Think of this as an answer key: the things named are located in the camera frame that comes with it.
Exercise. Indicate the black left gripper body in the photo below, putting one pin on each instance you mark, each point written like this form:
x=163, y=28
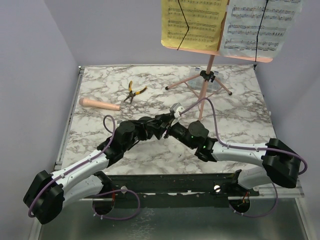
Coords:
x=143, y=134

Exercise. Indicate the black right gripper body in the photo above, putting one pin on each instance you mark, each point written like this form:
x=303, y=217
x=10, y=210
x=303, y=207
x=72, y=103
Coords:
x=171, y=127

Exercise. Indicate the pink toy microphone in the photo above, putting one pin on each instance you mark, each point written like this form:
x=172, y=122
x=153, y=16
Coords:
x=86, y=102

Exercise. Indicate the yellow sheet music page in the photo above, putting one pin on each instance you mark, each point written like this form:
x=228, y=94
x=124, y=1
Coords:
x=192, y=24

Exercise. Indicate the white paper sheet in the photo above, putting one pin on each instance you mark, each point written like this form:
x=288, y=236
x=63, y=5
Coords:
x=258, y=28

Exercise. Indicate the black microphone stand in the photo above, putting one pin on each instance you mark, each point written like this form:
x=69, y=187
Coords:
x=167, y=119

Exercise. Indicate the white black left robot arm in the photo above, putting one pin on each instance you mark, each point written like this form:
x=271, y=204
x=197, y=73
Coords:
x=47, y=192

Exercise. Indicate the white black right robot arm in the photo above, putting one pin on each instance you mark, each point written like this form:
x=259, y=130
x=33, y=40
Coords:
x=273, y=162

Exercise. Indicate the yellow handled pliers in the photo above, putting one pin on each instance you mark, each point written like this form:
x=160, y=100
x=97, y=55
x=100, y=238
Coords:
x=132, y=94

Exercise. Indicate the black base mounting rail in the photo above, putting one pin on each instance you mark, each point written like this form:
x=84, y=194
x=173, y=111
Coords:
x=171, y=190

